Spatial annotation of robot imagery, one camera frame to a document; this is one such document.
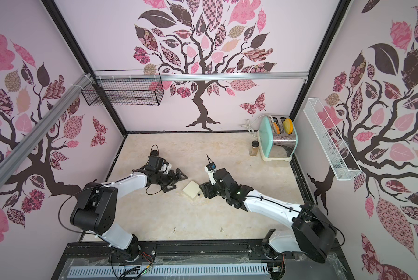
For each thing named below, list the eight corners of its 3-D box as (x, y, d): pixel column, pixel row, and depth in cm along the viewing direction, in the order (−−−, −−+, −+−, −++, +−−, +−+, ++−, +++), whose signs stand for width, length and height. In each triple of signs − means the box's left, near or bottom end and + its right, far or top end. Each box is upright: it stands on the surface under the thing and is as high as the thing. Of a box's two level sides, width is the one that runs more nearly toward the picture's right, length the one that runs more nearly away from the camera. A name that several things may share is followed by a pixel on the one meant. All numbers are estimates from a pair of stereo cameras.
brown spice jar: (249, 156, 110) (252, 146, 103) (248, 149, 113) (251, 140, 106) (256, 156, 110) (259, 146, 103) (255, 149, 113) (258, 140, 106)
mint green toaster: (261, 162, 107) (269, 141, 92) (255, 134, 122) (261, 112, 107) (290, 162, 107) (303, 140, 92) (281, 134, 122) (290, 112, 107)
